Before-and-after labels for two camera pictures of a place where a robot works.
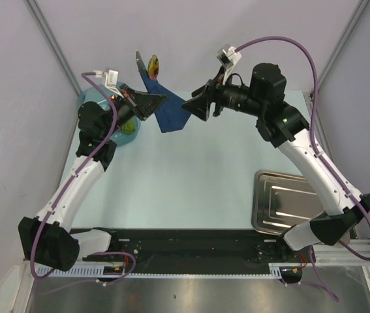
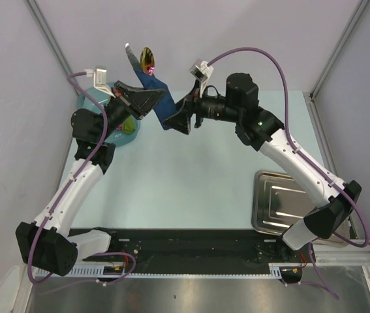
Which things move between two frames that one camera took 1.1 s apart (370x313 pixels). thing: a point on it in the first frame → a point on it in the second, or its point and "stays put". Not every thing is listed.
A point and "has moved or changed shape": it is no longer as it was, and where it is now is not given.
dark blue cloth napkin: (170, 115) has moved or changed shape
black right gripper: (215, 90) → (181, 120)
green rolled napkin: (130, 127) stays put
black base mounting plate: (200, 247) stays put
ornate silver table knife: (140, 64) → (132, 57)
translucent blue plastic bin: (95, 94) stays put
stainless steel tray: (280, 201) stays put
